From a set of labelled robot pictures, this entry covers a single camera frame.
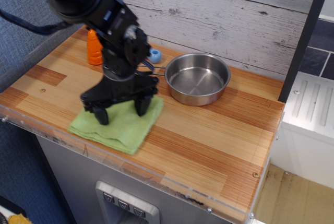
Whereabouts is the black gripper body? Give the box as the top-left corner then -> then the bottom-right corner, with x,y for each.
80,74 -> 159,113

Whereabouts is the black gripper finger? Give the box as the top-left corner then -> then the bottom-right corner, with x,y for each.
93,108 -> 109,125
135,97 -> 151,116

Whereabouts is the green cloth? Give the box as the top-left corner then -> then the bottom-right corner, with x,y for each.
68,96 -> 163,155

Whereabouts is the steel pan with wire handle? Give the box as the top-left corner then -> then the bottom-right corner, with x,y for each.
135,53 -> 232,107

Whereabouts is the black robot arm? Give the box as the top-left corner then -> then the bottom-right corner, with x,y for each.
47,0 -> 158,125

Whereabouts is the orange toy carrot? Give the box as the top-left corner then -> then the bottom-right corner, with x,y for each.
87,29 -> 103,65

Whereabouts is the blue grey measuring scoop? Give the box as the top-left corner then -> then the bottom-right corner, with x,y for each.
148,48 -> 162,64

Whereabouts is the grey cabinet with dispenser panel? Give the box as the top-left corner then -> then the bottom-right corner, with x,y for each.
38,137 -> 252,223

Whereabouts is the yellow object bottom left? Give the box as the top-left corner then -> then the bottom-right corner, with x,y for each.
7,214 -> 32,224

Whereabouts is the white ribbed appliance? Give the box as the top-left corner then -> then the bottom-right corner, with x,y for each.
271,72 -> 333,188

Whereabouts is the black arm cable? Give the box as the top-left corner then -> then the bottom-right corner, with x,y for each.
0,8 -> 76,36

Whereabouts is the dark right shelf post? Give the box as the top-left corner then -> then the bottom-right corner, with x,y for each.
278,0 -> 325,103

